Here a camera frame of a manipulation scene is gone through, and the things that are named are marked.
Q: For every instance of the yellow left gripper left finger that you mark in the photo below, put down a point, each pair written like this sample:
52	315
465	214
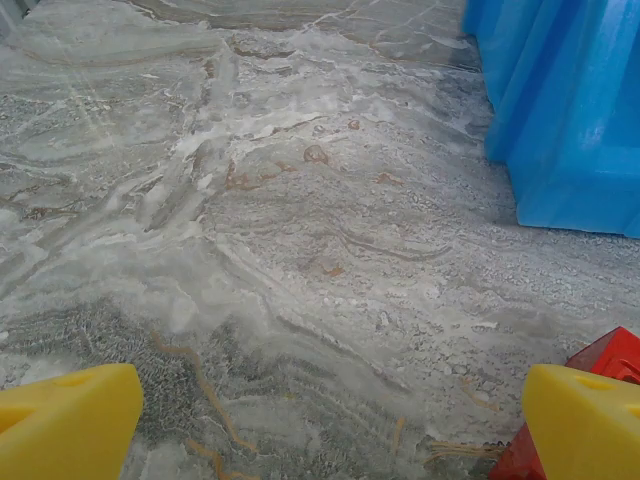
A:
65	425

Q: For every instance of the red frame lego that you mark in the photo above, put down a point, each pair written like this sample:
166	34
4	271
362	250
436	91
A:
615	350

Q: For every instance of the blue three-compartment plastic bin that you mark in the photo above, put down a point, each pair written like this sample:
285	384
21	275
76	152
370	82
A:
575	100

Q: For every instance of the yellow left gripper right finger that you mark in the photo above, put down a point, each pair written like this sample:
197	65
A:
585	430

